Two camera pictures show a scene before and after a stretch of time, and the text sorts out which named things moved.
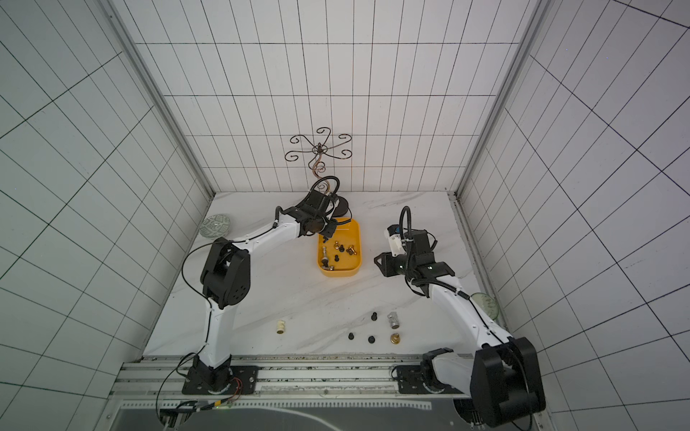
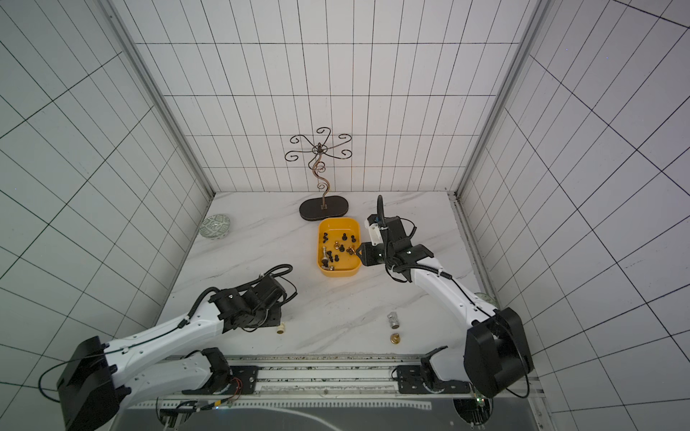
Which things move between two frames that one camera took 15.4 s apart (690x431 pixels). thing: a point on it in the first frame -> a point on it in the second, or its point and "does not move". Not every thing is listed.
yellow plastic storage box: x=340 y=254 does not move
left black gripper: x=330 y=232 -> x=274 y=319
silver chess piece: x=393 y=320 does not move
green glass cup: x=487 y=303 does not move
